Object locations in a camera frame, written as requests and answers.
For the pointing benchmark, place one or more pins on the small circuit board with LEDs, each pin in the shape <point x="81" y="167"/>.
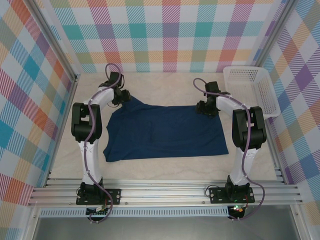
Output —
<point x="237" y="209"/>

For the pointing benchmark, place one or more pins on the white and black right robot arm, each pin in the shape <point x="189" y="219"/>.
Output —
<point x="240" y="162"/>

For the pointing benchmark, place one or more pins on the aluminium corner post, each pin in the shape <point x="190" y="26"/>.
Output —
<point x="271" y="37"/>
<point x="53" y="40"/>

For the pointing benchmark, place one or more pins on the grey metal sheet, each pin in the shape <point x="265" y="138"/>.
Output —
<point x="162" y="230"/>

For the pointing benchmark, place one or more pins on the navy blue t-shirt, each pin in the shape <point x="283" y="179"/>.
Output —
<point x="170" y="132"/>

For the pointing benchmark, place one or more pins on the aluminium mounting rail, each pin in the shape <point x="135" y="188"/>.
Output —
<point x="162" y="193"/>

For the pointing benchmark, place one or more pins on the white plastic mesh basket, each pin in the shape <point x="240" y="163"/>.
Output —
<point x="252" y="75"/>

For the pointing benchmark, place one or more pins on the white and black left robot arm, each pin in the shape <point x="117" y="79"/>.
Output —
<point x="87" y="155"/>

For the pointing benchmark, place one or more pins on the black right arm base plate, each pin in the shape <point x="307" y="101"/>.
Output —
<point x="217" y="196"/>

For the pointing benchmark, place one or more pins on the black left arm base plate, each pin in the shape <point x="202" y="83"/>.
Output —
<point x="115" y="196"/>

